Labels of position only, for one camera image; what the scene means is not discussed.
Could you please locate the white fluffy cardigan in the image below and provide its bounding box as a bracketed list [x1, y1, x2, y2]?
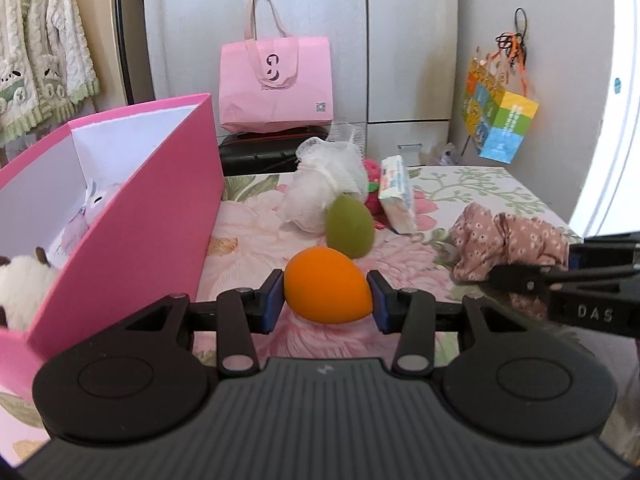
[0, 0, 101, 147]

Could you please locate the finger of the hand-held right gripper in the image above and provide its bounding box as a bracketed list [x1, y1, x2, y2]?
[487, 264, 640, 293]
[567, 232, 640, 271]

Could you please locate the clear plastic bag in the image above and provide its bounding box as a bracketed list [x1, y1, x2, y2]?
[430, 142, 458, 167]

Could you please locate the green makeup sponge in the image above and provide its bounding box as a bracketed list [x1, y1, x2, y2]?
[325, 195, 375, 259]

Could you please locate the white mesh bath puff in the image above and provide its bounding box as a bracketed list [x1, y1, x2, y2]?
[281, 124, 368, 233]

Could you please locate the white plush toy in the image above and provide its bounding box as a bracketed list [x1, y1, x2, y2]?
[0, 246, 61, 333]

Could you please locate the black wall hook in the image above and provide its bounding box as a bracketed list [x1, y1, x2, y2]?
[512, 7, 531, 61]

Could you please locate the black clothes rack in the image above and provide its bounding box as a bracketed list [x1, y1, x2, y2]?
[111, 0, 134, 107]

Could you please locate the purple plush toy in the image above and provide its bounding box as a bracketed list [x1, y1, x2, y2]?
[60, 180, 126, 261]

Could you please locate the grey three-door wardrobe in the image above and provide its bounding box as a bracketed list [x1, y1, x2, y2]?
[142, 0, 458, 168]

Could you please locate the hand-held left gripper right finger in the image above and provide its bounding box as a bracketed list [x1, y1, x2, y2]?
[368, 271, 576, 380]

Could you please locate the colourful gift bag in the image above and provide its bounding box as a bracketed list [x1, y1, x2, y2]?
[460, 34, 540, 165]

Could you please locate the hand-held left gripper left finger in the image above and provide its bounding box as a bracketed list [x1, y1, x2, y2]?
[70, 270, 286, 380]

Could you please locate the orange makeup sponge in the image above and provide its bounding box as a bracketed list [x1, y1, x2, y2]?
[283, 246, 374, 325]

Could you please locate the red plush toy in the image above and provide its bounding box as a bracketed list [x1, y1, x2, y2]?
[361, 157, 388, 231]

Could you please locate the white door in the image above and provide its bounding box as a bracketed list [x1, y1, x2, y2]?
[567, 0, 640, 238]

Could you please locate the pink tote bag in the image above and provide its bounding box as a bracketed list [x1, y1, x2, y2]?
[219, 0, 334, 135]

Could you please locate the white wet wipes pack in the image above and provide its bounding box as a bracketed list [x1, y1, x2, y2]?
[377, 155, 418, 235]

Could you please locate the black suitcase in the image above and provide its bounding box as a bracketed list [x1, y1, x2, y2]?
[218, 124, 333, 177]

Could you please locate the floral bed sheet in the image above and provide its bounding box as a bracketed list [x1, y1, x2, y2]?
[0, 164, 583, 466]

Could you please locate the pink cardboard box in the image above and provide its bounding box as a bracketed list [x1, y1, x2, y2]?
[0, 93, 224, 403]

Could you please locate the pink floral cloth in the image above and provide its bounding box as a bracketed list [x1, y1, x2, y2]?
[449, 203, 571, 321]

